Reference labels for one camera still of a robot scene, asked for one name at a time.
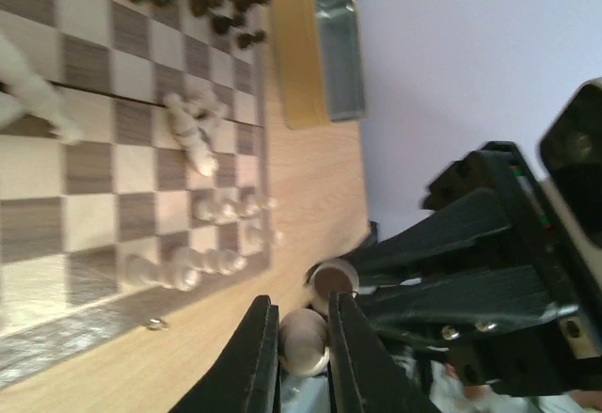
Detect metal board clasp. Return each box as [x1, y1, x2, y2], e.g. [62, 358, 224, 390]
[143, 318, 169, 331]

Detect white pawn handed over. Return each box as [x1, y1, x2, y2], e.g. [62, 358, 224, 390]
[278, 309, 330, 377]

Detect wooden chess board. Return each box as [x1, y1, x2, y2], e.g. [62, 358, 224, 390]
[1, 0, 271, 387]

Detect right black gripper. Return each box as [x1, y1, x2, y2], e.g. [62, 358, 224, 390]
[350, 141, 601, 395]

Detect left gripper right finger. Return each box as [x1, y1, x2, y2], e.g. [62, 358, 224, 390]
[328, 293, 437, 413]

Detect right metal tray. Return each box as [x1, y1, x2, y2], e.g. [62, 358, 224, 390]
[271, 0, 367, 130]

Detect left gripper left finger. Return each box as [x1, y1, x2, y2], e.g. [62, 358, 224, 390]
[181, 295, 280, 413]

